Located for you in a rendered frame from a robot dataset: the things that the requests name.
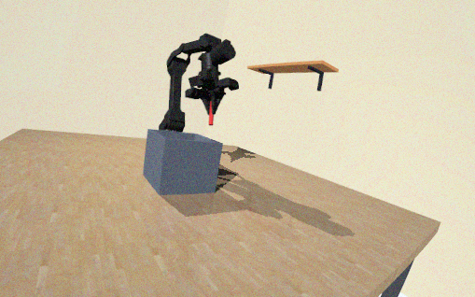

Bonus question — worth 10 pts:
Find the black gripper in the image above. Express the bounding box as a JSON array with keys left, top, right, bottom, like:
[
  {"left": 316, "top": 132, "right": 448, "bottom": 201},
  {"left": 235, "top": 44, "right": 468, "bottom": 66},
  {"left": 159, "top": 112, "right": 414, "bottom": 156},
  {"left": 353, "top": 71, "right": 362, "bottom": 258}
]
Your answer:
[{"left": 185, "top": 66, "right": 239, "bottom": 115}]

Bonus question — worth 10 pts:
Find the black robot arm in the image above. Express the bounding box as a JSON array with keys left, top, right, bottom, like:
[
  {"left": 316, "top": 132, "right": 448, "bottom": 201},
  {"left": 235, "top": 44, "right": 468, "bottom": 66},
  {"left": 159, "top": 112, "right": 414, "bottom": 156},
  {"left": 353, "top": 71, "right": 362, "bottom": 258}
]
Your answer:
[{"left": 159, "top": 34, "right": 236, "bottom": 132}]

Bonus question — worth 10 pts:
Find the red peg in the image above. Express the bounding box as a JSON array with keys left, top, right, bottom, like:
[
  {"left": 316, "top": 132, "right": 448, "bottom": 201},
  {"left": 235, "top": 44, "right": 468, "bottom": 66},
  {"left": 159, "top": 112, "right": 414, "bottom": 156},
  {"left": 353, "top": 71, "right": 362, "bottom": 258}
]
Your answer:
[{"left": 208, "top": 101, "right": 214, "bottom": 125}]

